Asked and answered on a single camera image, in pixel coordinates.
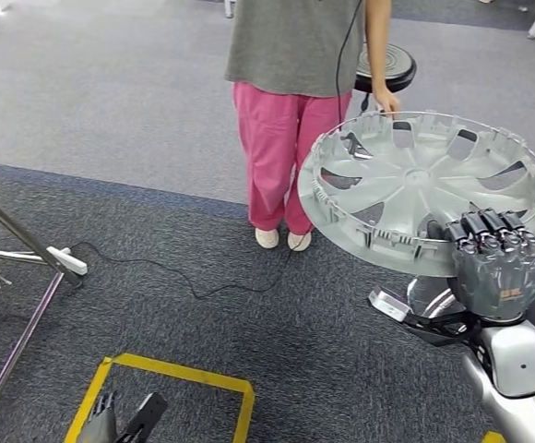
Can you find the yellow floor tape square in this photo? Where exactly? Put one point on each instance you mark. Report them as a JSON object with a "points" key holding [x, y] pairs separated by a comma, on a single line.
{"points": [[180, 373], [493, 438]]}

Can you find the chrome stanchion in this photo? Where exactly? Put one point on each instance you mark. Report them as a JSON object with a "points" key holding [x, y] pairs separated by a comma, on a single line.
{"points": [[426, 299]]}

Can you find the white power strip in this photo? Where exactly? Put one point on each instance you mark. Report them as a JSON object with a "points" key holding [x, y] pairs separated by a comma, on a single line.
{"points": [[69, 262]]}

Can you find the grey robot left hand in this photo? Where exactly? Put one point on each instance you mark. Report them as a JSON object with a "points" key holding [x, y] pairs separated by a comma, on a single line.
{"points": [[99, 422]]}

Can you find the black round stool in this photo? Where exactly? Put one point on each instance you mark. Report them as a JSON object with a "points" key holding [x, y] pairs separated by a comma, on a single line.
{"points": [[397, 64]]}

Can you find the grey plastic wheel cover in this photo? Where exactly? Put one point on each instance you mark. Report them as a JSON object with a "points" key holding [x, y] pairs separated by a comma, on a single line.
{"points": [[410, 189]]}

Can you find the person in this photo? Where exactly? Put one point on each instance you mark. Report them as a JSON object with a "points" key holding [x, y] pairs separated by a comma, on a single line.
{"points": [[277, 134]]}

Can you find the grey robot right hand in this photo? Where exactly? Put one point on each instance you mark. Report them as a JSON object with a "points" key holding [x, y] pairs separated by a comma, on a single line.
{"points": [[498, 281]]}

